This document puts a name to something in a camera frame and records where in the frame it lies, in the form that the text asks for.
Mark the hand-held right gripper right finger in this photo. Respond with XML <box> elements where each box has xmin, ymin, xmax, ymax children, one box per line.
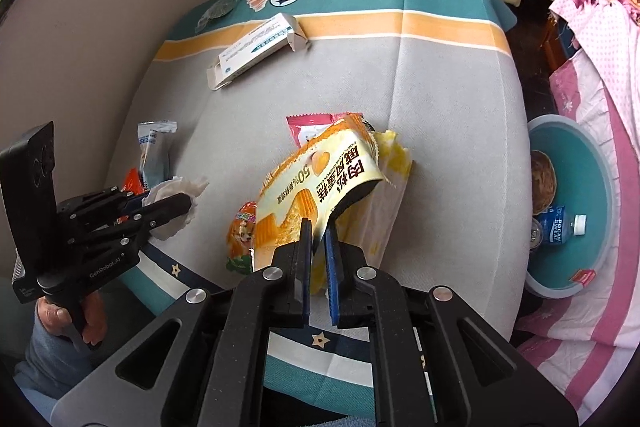
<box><xmin>322</xmin><ymin>227</ymin><xmax>583</xmax><ymax>427</ymax></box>

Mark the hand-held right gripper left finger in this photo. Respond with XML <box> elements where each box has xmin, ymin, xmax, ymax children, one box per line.
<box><xmin>50</xmin><ymin>217</ymin><xmax>316</xmax><ymax>427</ymax></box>

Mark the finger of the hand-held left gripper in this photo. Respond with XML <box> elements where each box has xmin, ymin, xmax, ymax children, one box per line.
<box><xmin>122</xmin><ymin>194</ymin><xmax>193</xmax><ymax>233</ymax></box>
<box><xmin>107</xmin><ymin>187</ymin><xmax>151</xmax><ymax>215</ymax></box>

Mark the orange snack packet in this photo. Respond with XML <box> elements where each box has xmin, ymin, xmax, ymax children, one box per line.
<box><xmin>117</xmin><ymin>168</ymin><xmax>148</xmax><ymax>225</ymax></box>

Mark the white tissue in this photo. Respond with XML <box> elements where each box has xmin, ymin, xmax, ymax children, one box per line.
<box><xmin>142</xmin><ymin>176</ymin><xmax>210</xmax><ymax>242</ymax></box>

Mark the light blue snack packet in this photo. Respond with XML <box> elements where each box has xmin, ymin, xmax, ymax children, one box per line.
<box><xmin>137</xmin><ymin>121</ymin><xmax>178</xmax><ymax>190</ymax></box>

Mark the yellow cake packet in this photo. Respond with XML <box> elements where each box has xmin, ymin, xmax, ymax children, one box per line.
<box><xmin>251</xmin><ymin>113</ymin><xmax>386</xmax><ymax>295</ymax></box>

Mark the yellow white paper bag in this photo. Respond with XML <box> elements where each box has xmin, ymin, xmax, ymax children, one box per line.
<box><xmin>310</xmin><ymin>129</ymin><xmax>413</xmax><ymax>298</ymax></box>

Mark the pink white snack packet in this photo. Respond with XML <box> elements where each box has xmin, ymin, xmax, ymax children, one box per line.
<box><xmin>286</xmin><ymin>113</ymin><xmax>351</xmax><ymax>148</ymax></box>

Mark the white carton box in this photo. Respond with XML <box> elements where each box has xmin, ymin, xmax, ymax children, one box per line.
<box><xmin>206</xmin><ymin>13</ymin><xmax>311</xmax><ymax>92</ymax></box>

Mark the clear plastic water bottle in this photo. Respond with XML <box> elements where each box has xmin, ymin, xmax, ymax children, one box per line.
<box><xmin>542</xmin><ymin>205</ymin><xmax>588</xmax><ymax>248</ymax></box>

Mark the teal plastic bin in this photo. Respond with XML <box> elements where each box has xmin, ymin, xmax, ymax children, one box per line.
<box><xmin>522</xmin><ymin>114</ymin><xmax>615</xmax><ymax>299</ymax></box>

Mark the person's left forearm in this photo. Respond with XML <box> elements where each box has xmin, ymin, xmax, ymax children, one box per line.
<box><xmin>14</xmin><ymin>307</ymin><xmax>101</xmax><ymax>403</ymax></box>

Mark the person's left hand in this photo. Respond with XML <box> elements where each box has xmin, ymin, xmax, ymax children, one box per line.
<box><xmin>36</xmin><ymin>292</ymin><xmax>107</xmax><ymax>348</ymax></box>

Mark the orange green sausage packet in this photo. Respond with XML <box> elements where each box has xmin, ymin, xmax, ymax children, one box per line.
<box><xmin>225</xmin><ymin>201</ymin><xmax>259</xmax><ymax>276</ymax></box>

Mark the teal grey printed tablecloth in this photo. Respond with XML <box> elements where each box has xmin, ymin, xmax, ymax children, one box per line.
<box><xmin>117</xmin><ymin>0</ymin><xmax>531</xmax><ymax>418</ymax></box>

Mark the small green grey object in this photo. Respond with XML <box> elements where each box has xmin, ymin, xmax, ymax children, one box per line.
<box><xmin>195</xmin><ymin>0</ymin><xmax>241</xmax><ymax>32</ymax></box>

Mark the pink bordered floral quilt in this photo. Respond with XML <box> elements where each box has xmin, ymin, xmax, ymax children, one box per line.
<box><xmin>515</xmin><ymin>52</ymin><xmax>640</xmax><ymax>413</ymax></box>

